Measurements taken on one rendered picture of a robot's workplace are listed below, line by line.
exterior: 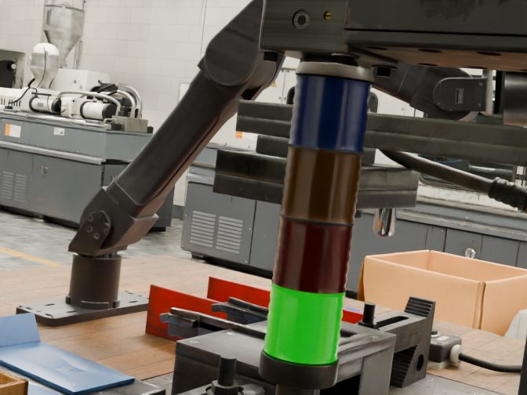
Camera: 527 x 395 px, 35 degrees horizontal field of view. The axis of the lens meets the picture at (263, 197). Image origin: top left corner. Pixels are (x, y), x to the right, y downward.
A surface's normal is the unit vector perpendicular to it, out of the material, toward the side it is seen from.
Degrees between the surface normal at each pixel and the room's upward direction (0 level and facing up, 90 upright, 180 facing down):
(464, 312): 83
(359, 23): 90
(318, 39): 90
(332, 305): 76
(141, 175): 83
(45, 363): 0
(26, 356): 0
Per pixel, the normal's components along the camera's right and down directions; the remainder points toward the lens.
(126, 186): -0.21, -0.18
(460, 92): -0.33, 0.04
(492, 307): 0.75, 0.12
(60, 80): -0.61, 0.00
